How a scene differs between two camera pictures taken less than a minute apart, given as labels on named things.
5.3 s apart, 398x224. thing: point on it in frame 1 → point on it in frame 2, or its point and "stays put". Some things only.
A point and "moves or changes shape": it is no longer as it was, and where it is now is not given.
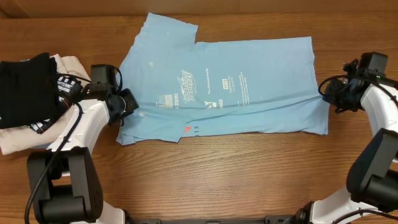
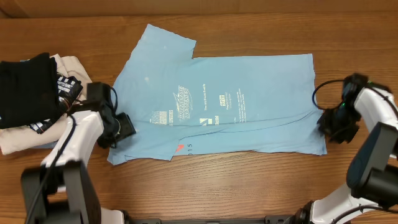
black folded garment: [29, 91] stays put
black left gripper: [131, 103] → [128, 129]
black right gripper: [329, 97] → [341, 137]
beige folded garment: [23, 137] stays put
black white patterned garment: [69, 91] stays put
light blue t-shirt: [245, 88] moves or changes shape
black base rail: [280, 219] stays put
